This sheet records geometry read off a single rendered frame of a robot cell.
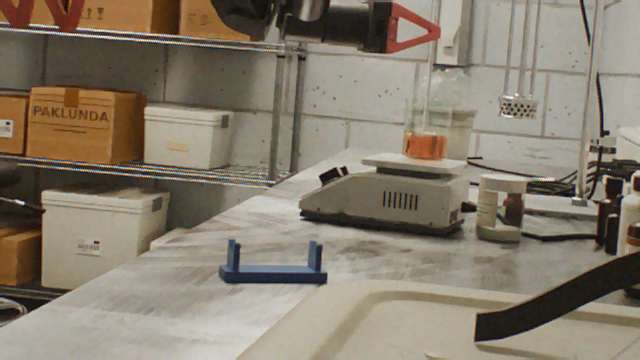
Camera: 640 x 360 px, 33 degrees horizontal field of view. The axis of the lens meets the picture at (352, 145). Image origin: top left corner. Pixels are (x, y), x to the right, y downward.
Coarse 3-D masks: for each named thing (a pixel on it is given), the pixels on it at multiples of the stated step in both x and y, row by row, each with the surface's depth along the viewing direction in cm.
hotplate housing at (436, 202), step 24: (384, 168) 141; (312, 192) 143; (336, 192) 141; (360, 192) 140; (384, 192) 139; (408, 192) 138; (432, 192) 137; (456, 192) 140; (312, 216) 143; (336, 216) 142; (360, 216) 141; (384, 216) 139; (408, 216) 138; (432, 216) 137; (456, 216) 142
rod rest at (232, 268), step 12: (228, 240) 103; (312, 240) 106; (228, 252) 103; (312, 252) 105; (228, 264) 103; (312, 264) 105; (228, 276) 101; (240, 276) 101; (252, 276) 101; (264, 276) 102; (276, 276) 102; (288, 276) 103; (300, 276) 103; (312, 276) 103; (324, 276) 104
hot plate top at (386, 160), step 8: (360, 160) 141; (368, 160) 140; (376, 160) 140; (384, 160) 140; (392, 160) 141; (400, 160) 142; (448, 160) 148; (400, 168) 139; (408, 168) 139; (416, 168) 138; (424, 168) 138; (432, 168) 138; (440, 168) 137; (448, 168) 137; (456, 168) 141; (464, 168) 146
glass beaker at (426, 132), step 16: (416, 112) 142; (432, 112) 141; (448, 112) 143; (416, 128) 142; (432, 128) 142; (448, 128) 143; (416, 144) 142; (432, 144) 142; (448, 144) 144; (416, 160) 142; (432, 160) 142
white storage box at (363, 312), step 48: (336, 288) 33; (384, 288) 33; (432, 288) 34; (288, 336) 27; (336, 336) 27; (384, 336) 29; (432, 336) 29; (528, 336) 30; (576, 336) 30; (624, 336) 31
